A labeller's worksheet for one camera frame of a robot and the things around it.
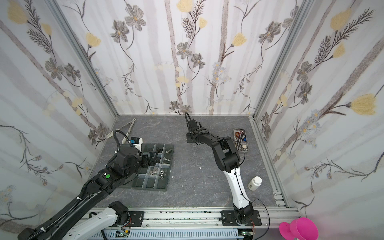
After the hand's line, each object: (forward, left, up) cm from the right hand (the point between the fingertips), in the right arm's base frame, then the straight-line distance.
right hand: (188, 132), depth 104 cm
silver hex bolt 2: (-20, +14, -3) cm, 25 cm away
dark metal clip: (-29, +19, -2) cm, 35 cm away
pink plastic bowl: (-57, -50, +1) cm, 76 cm away
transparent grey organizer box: (-32, +17, -1) cm, 36 cm away
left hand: (-24, +20, +17) cm, 35 cm away
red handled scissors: (+3, -37, -4) cm, 37 cm away
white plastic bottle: (-36, -37, +7) cm, 52 cm away
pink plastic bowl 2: (-56, -48, +17) cm, 76 cm away
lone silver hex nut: (-28, +15, -3) cm, 32 cm away
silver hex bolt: (-14, +13, -3) cm, 20 cm away
